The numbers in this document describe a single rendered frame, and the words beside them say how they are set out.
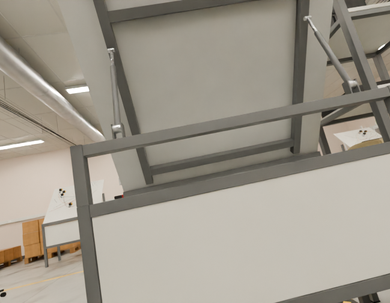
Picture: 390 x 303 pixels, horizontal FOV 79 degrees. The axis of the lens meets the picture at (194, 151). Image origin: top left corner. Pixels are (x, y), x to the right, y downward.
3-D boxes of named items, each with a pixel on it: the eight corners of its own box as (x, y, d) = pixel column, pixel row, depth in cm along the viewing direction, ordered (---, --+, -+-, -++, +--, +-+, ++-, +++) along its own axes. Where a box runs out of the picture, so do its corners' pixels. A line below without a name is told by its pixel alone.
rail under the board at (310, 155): (127, 203, 136) (125, 192, 137) (318, 162, 145) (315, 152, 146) (124, 203, 131) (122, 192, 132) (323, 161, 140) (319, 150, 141)
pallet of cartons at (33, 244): (24, 264, 601) (21, 222, 620) (40, 257, 679) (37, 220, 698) (74, 252, 620) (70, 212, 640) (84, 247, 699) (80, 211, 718)
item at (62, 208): (104, 254, 492) (94, 176, 522) (44, 267, 478) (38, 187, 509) (113, 247, 562) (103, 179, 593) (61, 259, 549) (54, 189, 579)
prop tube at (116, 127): (115, 136, 82) (110, 70, 95) (123, 134, 82) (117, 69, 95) (112, 131, 79) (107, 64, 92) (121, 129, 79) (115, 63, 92)
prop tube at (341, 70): (346, 91, 88) (312, 36, 101) (353, 90, 88) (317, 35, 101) (351, 86, 85) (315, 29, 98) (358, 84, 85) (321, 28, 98)
